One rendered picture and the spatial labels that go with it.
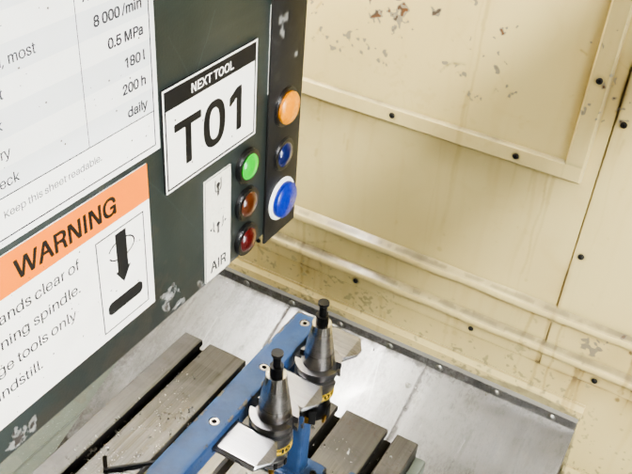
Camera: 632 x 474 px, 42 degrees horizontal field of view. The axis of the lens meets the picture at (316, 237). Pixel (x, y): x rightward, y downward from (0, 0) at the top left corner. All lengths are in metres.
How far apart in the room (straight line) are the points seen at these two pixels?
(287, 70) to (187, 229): 0.14
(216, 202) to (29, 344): 0.17
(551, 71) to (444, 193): 0.30
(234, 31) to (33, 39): 0.17
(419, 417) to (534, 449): 0.22
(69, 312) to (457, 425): 1.22
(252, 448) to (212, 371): 0.54
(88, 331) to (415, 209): 1.05
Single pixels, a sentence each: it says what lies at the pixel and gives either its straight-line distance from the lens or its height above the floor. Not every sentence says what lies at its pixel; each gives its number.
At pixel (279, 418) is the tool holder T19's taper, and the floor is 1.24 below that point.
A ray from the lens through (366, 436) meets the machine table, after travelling 1.47.
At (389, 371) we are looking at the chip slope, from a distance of 1.68.
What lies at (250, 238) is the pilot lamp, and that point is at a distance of 0.62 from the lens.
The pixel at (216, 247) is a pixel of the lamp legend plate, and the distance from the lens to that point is 0.59.
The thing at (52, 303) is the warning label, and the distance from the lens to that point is 0.47.
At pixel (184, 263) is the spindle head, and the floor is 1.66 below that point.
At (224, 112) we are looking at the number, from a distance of 0.54.
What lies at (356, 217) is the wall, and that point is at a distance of 1.57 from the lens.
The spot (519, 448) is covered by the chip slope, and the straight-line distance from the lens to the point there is 1.63.
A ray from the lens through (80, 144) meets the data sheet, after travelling 0.44.
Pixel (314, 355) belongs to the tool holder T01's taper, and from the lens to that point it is 1.09.
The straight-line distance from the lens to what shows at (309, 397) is 1.09.
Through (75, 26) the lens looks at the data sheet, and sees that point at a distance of 0.42.
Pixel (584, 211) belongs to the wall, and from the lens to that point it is 1.38.
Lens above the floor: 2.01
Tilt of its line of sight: 36 degrees down
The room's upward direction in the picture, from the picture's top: 5 degrees clockwise
